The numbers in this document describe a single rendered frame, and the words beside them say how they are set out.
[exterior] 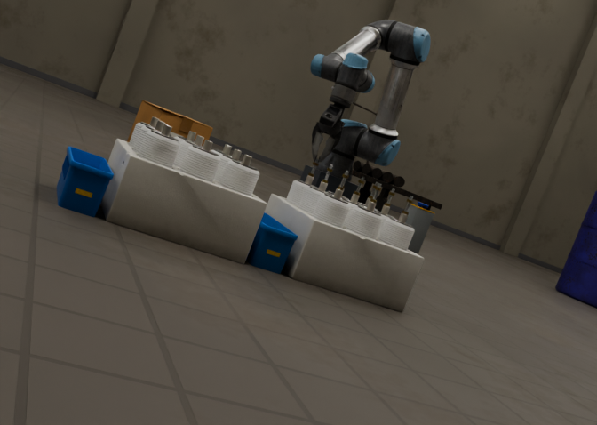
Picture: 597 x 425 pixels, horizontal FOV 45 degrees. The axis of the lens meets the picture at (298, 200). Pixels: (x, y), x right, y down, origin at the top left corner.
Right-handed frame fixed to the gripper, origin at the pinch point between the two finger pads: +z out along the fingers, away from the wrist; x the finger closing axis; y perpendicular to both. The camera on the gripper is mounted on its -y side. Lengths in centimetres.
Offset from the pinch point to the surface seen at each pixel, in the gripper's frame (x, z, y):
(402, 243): -34.8, 14.6, -11.9
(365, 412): -35, 34, -119
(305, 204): -3.0, 14.4, -13.3
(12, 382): 5, 34, -159
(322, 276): -16.7, 31.2, -25.8
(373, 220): -24.1, 11.0, -18.1
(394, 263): -34.4, 21.0, -15.6
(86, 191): 45, 29, -60
